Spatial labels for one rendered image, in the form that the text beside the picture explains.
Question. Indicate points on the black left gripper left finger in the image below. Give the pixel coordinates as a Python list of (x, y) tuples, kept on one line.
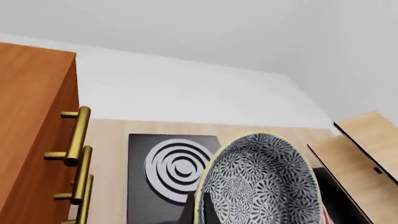
[(189, 213)]

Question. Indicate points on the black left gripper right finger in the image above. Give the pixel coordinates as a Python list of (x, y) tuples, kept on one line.
[(210, 212)]

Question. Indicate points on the flat black stove plate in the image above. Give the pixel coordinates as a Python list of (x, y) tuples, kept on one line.
[(140, 163)]

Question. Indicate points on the white plate with red rings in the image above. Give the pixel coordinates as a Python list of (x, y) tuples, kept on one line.
[(326, 213)]

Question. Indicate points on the pale wood panel, black edge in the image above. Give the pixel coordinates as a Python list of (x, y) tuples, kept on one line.
[(367, 140)]

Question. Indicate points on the red-brown wooden cabinet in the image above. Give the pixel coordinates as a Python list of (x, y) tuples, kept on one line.
[(28, 116)]

